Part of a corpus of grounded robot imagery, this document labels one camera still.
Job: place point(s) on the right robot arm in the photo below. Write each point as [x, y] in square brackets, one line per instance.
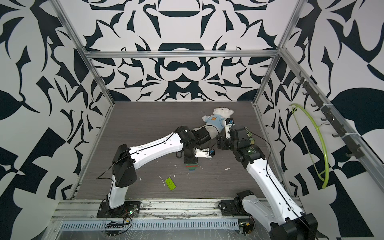
[282, 217]

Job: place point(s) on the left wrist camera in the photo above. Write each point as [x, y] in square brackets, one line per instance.
[205, 153]

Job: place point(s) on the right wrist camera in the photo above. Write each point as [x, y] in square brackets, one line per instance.
[229, 122]

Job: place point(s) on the green plastic hanger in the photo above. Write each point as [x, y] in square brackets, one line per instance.
[325, 174]

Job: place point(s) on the black connector box right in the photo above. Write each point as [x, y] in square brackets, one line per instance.
[246, 228]

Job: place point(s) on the black usb hub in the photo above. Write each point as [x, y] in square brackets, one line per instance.
[114, 225]

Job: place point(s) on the white slotted cable duct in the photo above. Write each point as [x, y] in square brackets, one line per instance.
[154, 225]

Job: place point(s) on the long lime lego brick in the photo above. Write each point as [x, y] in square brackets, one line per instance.
[171, 185]

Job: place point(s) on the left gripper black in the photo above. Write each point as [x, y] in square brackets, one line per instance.
[190, 154]

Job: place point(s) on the black wall hook rail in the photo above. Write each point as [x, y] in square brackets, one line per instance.
[330, 118]

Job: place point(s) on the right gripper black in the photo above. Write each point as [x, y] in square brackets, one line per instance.
[222, 142]

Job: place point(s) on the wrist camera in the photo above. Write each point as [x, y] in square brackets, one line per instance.
[229, 122]
[205, 153]

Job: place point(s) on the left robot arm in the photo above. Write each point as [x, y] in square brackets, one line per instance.
[128, 160]

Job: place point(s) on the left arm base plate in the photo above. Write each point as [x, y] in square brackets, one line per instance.
[128, 209]

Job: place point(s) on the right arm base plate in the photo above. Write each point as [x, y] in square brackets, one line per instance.
[245, 203]

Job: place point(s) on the white teddy bear blue shirt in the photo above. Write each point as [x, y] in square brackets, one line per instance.
[216, 122]

